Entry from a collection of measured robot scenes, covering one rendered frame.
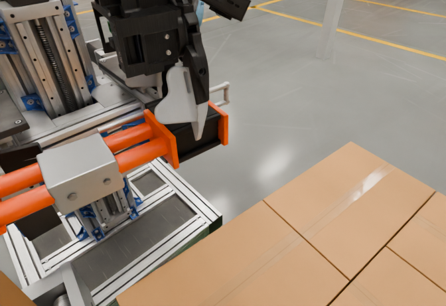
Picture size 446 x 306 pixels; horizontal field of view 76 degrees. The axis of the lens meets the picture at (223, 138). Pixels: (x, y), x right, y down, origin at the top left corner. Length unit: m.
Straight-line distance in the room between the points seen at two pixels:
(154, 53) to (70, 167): 0.15
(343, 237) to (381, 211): 0.21
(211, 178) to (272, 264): 1.06
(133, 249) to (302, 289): 0.80
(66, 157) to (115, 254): 1.16
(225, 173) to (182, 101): 1.70
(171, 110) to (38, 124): 0.72
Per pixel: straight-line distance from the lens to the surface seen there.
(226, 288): 0.97
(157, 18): 0.28
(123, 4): 0.28
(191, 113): 0.32
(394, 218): 1.27
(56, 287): 1.05
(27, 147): 0.39
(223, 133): 0.37
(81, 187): 0.33
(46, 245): 1.65
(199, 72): 0.30
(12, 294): 0.77
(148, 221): 1.54
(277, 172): 2.03
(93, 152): 0.35
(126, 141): 0.37
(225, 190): 1.89
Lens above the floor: 1.44
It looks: 39 degrees down
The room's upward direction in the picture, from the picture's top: straight up
